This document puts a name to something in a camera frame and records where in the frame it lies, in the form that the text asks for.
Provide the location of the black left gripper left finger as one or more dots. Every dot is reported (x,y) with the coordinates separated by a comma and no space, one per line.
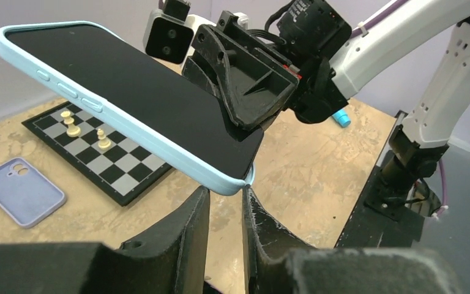
(168,257)

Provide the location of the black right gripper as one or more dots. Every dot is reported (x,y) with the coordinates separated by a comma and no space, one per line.
(252,82)

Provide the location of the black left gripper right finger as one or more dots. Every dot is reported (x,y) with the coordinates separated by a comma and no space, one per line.
(277,261)

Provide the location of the light blue phone case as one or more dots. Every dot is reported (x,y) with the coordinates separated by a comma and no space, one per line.
(113,116)

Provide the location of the lilac phone case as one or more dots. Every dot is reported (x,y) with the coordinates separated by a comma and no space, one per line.
(27,195)

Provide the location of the phone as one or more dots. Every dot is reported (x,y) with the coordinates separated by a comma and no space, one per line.
(146,90)

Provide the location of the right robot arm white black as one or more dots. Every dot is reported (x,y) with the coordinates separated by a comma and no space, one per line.
(400,86)

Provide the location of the blue cylindrical flashlight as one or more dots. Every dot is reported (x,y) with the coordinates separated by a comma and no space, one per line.
(341,117)

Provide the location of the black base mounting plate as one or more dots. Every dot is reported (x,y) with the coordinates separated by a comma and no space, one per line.
(386,218)

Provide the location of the black and silver chessboard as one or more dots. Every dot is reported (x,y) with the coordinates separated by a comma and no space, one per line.
(124,171)

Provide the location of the white chess piece left lower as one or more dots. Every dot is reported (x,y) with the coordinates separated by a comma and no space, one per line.
(103,141)

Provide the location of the white chess piece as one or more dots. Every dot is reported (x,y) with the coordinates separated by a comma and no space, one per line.
(103,141)
(68,120)

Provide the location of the white chess piece left upper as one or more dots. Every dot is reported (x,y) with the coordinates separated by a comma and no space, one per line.
(68,120)

